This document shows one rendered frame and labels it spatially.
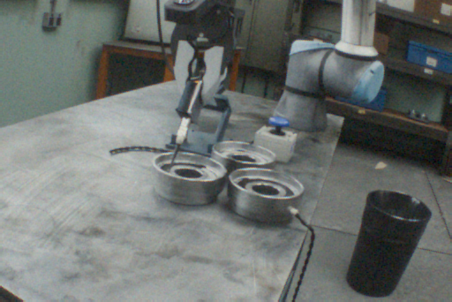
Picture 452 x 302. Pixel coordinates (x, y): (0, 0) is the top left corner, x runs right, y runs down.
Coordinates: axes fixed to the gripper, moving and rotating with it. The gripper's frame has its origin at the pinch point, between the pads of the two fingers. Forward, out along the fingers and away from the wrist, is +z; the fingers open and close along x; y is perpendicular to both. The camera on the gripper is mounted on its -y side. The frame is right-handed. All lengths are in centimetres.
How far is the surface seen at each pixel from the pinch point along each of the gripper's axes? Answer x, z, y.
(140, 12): 126, -7, 209
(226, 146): -3.0, 9.8, 11.1
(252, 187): -11.2, 10.5, -2.1
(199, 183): -5.2, 9.4, -8.1
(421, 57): -93, -13, 350
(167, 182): -1.2, 10.1, -9.0
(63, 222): 6.1, 12.9, -23.6
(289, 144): -12.5, 9.3, 19.6
